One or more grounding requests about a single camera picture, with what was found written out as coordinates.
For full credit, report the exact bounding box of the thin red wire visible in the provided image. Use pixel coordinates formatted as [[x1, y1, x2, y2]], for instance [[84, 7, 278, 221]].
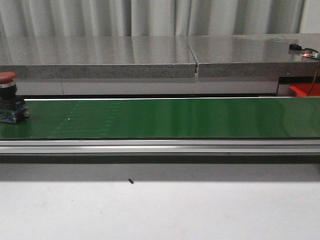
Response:
[[306, 65, 320, 98]]

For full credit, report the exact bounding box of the aluminium conveyor frame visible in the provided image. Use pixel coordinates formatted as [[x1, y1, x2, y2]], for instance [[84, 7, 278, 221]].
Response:
[[0, 139, 320, 155]]

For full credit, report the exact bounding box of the white curtain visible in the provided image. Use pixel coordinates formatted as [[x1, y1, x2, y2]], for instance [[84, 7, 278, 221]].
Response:
[[0, 0, 320, 38]]

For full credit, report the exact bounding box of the grey stone counter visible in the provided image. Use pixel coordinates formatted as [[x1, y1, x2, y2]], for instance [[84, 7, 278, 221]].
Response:
[[0, 33, 320, 79]]

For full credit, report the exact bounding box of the red push button switch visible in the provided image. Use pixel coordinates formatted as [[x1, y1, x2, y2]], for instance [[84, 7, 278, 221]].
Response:
[[0, 72, 29, 124]]

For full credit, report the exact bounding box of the red plastic bin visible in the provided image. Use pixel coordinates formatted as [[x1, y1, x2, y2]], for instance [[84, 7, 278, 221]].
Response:
[[289, 83, 320, 97]]

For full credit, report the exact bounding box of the black sensor box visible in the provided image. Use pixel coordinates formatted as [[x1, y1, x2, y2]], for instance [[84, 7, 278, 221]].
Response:
[[289, 44, 302, 51]]

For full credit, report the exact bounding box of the green conveyor belt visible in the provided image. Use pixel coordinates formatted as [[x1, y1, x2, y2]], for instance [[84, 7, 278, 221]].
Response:
[[0, 97, 320, 140]]

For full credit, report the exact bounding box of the small circuit board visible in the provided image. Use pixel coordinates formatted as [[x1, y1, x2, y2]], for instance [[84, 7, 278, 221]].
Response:
[[302, 50, 320, 60]]

